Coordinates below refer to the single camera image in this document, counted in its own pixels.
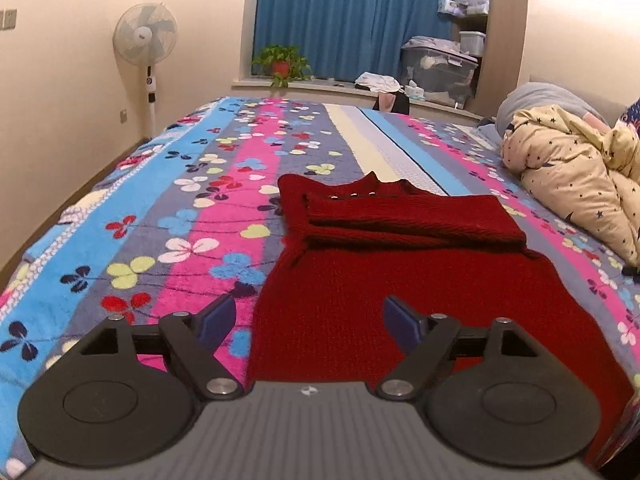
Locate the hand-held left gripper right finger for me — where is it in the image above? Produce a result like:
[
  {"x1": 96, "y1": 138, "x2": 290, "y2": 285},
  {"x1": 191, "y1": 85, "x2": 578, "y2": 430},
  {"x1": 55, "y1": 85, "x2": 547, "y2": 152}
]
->
[{"x1": 376, "y1": 296, "x2": 540, "y2": 401}]

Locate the large clear storage bin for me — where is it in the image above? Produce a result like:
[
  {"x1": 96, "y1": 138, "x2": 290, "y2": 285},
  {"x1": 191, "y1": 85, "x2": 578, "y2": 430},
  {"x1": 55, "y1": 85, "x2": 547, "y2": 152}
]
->
[{"x1": 401, "y1": 36, "x2": 480, "y2": 110}]

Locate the beige window sill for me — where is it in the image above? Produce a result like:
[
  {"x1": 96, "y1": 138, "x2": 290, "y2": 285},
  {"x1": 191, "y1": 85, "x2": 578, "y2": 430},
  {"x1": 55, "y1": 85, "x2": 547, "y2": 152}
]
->
[{"x1": 231, "y1": 77, "x2": 493, "y2": 121}]

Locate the white standing fan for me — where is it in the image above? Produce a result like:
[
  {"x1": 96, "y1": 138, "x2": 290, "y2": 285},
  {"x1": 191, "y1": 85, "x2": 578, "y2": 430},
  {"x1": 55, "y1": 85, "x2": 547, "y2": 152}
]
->
[{"x1": 112, "y1": 2, "x2": 179, "y2": 140}]

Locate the small clear storage box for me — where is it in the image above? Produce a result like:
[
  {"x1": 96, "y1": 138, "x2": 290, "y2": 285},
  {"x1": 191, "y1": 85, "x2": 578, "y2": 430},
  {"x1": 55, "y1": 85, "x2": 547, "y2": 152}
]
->
[{"x1": 459, "y1": 31, "x2": 487, "y2": 57}]

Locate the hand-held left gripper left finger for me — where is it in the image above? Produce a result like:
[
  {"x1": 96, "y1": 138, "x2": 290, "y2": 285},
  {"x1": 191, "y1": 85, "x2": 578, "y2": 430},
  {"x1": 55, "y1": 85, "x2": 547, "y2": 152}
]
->
[{"x1": 80, "y1": 294, "x2": 244, "y2": 401}]

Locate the grey pillow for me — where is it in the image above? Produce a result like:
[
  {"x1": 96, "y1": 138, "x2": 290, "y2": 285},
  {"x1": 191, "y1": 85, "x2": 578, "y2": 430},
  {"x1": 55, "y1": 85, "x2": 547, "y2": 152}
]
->
[{"x1": 495, "y1": 81, "x2": 611, "y2": 138}]

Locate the pink and black bag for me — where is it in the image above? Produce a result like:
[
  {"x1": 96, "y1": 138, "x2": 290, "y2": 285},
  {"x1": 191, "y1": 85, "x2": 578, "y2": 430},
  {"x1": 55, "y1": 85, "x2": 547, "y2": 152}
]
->
[{"x1": 372, "y1": 91, "x2": 411, "y2": 116}]

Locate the wooden shelf unit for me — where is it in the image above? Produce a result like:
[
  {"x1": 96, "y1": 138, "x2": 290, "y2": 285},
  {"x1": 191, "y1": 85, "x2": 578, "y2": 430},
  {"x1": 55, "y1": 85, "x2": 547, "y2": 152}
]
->
[{"x1": 452, "y1": 0, "x2": 531, "y2": 116}]

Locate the floral striped bed blanket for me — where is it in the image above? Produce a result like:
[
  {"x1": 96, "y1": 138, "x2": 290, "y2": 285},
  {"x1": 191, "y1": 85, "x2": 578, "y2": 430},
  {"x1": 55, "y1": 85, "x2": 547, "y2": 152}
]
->
[{"x1": 0, "y1": 96, "x2": 640, "y2": 480}]

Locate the light blue pillow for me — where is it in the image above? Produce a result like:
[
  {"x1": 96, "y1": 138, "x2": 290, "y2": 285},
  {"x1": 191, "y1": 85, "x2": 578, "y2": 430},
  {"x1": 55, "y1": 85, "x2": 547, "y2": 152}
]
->
[{"x1": 472, "y1": 122, "x2": 503, "y2": 148}]

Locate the dark blue patterned pillow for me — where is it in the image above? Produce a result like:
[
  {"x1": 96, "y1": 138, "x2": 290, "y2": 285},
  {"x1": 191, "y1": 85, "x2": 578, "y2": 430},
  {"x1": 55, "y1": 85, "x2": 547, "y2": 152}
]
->
[{"x1": 619, "y1": 97, "x2": 640, "y2": 138}]

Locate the red knitted sweater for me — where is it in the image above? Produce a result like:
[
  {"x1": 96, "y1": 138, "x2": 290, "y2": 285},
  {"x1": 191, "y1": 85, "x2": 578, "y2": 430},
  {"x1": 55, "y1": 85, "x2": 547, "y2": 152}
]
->
[{"x1": 245, "y1": 171, "x2": 636, "y2": 466}]

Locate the cream star-print quilt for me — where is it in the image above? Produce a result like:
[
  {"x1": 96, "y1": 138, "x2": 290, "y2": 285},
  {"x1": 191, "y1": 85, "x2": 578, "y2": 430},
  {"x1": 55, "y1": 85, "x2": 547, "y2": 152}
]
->
[{"x1": 500, "y1": 104, "x2": 640, "y2": 267}]

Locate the pile of white boxes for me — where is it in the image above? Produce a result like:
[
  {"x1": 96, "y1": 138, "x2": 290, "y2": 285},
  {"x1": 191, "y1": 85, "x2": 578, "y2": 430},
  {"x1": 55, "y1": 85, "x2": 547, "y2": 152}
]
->
[{"x1": 437, "y1": 0, "x2": 491, "y2": 18}]

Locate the blue curtain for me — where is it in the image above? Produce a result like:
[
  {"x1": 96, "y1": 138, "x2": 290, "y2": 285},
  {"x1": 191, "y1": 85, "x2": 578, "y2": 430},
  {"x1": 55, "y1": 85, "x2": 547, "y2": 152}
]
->
[{"x1": 254, "y1": 0, "x2": 461, "y2": 86}]

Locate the white cloth pile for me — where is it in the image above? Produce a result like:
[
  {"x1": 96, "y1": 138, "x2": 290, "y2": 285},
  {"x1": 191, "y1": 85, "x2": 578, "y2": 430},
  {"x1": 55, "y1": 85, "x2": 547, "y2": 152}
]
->
[{"x1": 355, "y1": 72, "x2": 401, "y2": 93}]

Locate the potted green plant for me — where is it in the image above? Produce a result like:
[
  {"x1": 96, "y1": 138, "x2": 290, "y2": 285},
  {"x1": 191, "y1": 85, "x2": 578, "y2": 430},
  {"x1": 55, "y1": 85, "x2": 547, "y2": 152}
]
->
[{"x1": 251, "y1": 44, "x2": 313, "y2": 88}]

